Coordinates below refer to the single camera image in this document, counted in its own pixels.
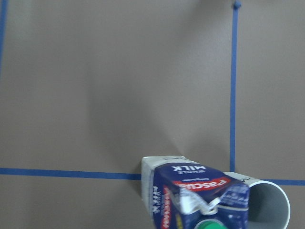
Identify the blue white milk carton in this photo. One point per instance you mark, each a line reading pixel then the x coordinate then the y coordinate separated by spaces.
pixel 182 194

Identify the white mug with handle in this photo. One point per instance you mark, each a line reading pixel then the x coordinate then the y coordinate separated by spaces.
pixel 269 206

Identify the blue tape line lengthwise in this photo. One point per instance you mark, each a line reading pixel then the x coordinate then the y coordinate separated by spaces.
pixel 234 44

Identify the blue tape line crosswise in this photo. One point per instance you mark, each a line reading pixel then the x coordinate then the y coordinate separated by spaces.
pixel 68 173

